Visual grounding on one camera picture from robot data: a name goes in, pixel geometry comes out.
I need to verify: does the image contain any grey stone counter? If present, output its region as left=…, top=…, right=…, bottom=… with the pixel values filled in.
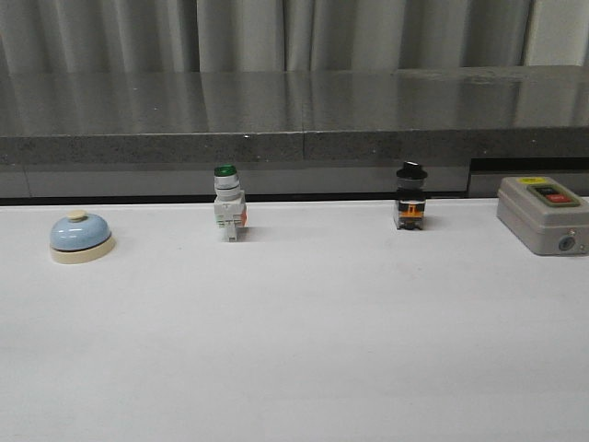
left=1, top=66, right=588, bottom=201

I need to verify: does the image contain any grey on-off switch box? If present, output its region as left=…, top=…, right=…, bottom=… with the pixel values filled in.
left=497, top=177, right=588, bottom=256

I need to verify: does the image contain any black selector switch orange body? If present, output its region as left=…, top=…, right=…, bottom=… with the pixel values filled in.
left=394, top=161, right=428, bottom=230

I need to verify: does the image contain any grey curtain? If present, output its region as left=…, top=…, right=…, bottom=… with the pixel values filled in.
left=1, top=1, right=588, bottom=74

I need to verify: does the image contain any green pushbutton switch white body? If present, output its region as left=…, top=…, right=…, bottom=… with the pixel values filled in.
left=214, top=164, right=247, bottom=241

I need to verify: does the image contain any blue and cream desk bell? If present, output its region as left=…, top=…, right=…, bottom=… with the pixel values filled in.
left=50, top=210, right=116, bottom=264

